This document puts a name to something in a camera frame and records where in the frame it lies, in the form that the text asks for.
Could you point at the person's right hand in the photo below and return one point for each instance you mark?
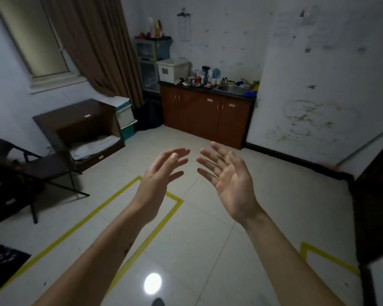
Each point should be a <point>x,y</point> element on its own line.
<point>233,184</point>

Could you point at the person's left hand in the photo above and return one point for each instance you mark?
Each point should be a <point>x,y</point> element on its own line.
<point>156,188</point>

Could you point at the white plastic storage bin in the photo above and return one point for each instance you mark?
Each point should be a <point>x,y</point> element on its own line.
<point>174,71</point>

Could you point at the person's left forearm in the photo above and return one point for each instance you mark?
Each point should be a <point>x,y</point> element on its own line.
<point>108,251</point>

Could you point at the person's right forearm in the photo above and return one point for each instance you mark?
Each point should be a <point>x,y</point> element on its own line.
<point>284,261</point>

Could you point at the person's left shoe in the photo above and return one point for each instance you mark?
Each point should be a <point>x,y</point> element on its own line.
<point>158,302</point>

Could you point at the white folded bedding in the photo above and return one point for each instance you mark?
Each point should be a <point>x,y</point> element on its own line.
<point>95,146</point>

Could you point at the brown base cabinet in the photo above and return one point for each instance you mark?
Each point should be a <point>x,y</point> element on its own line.
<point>204,114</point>

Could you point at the steel sink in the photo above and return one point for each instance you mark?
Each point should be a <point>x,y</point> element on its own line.
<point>231,89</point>

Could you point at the yellow rubber gloves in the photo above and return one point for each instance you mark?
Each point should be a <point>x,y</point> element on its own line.
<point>254,86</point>

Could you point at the black table countertop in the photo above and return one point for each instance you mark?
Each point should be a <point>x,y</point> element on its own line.
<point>172,85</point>

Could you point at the black folding chair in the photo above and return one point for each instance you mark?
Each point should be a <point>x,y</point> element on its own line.
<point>48,167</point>

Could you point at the dark wooden door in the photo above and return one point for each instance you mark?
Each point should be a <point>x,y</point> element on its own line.
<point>376,203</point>

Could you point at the black drawer unit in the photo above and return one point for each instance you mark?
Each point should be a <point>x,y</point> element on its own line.
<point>6,200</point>

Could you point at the small red object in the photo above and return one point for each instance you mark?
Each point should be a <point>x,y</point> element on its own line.
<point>143,35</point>

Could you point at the orange yellow bottle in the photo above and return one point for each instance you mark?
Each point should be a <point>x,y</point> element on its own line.
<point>159,28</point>

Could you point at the black patterned floor mat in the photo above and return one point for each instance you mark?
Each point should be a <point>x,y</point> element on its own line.
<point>3,264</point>

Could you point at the clear wall hook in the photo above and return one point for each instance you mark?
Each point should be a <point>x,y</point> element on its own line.
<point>309,15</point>

